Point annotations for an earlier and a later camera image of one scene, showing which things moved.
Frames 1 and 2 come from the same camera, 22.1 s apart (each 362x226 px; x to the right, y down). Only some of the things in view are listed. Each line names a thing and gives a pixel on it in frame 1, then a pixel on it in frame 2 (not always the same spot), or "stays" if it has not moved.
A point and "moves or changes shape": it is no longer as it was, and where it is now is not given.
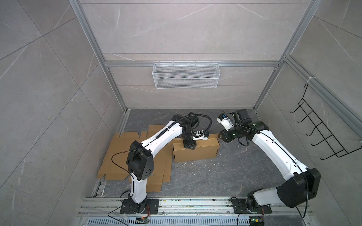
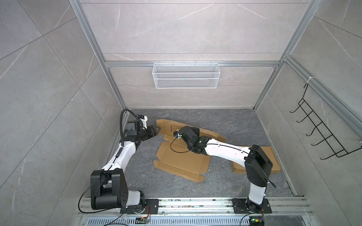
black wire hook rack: (329, 139) stays
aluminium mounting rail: (111, 206) stays
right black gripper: (226, 137) -> (195, 130)
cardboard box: (204, 149) -> (239, 169)
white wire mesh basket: (186, 76) stays
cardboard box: (116, 167) moves or changes shape
